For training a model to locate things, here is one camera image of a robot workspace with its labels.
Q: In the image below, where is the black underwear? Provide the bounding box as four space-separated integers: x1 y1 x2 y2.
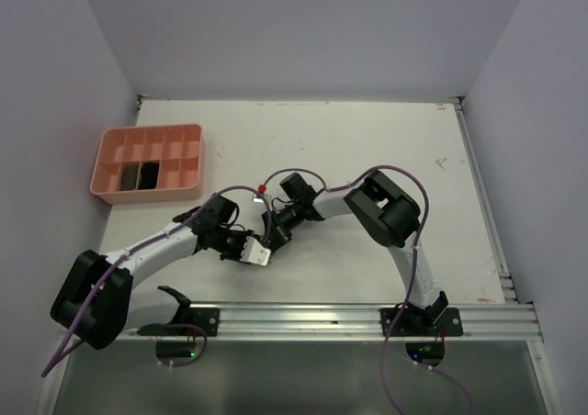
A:
138 162 160 190

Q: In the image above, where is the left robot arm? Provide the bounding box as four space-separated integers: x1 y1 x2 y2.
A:
50 196 271 350

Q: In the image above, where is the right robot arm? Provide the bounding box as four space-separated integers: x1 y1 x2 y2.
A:
262 169 448 335

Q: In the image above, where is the pink compartment tray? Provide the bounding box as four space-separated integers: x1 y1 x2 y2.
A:
89 124 204 206

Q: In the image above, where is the dark rolled cloth in tray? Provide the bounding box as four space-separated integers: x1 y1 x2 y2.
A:
119 163 139 191

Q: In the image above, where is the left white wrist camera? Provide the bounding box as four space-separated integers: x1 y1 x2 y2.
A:
239 236 272 266

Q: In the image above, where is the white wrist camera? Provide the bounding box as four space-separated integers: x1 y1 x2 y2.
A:
239 236 272 266
252 184 271 204

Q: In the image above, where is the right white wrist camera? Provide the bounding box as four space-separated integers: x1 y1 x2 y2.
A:
252 184 271 204

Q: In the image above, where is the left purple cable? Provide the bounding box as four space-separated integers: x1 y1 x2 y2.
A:
40 185 272 378

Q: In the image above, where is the purple cable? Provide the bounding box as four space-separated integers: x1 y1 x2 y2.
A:
264 164 432 315
40 185 272 378

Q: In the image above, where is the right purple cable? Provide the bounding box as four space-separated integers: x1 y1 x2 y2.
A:
264 164 432 315

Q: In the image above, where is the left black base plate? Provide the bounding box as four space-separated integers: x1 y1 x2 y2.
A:
137 308 221 337

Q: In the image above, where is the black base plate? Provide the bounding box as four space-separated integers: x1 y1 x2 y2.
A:
379 304 464 338
137 308 221 337

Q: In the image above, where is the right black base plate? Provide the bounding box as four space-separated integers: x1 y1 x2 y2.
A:
379 304 464 338

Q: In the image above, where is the aluminium mounting rail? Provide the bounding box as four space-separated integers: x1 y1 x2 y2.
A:
116 297 542 342

